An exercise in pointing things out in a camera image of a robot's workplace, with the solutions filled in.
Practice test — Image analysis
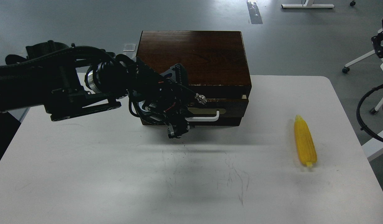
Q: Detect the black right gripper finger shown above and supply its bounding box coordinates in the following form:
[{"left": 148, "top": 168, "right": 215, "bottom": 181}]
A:
[{"left": 371, "top": 33, "right": 383, "bottom": 58}]

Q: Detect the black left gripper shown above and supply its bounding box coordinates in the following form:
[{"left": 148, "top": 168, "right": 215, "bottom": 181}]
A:
[{"left": 115, "top": 55, "right": 207, "bottom": 139}]

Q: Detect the wooden drawer with white handle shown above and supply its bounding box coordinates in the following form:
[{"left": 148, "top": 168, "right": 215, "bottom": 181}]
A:
[{"left": 141, "top": 95, "right": 249, "bottom": 122}]

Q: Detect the yellow corn cob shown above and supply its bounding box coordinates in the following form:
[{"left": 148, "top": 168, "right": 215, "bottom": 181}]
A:
[{"left": 294, "top": 115, "right": 317, "bottom": 168}]

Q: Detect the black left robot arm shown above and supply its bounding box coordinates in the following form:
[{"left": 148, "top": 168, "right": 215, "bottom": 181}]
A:
[{"left": 0, "top": 40, "right": 207, "bottom": 160}]

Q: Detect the dark wooden drawer box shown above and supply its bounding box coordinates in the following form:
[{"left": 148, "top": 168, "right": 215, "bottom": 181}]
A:
[{"left": 135, "top": 30, "right": 252, "bottom": 126}]

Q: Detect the white table leg base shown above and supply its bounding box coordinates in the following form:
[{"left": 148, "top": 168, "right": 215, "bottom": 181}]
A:
[{"left": 281, "top": 0, "right": 335, "bottom": 9}]

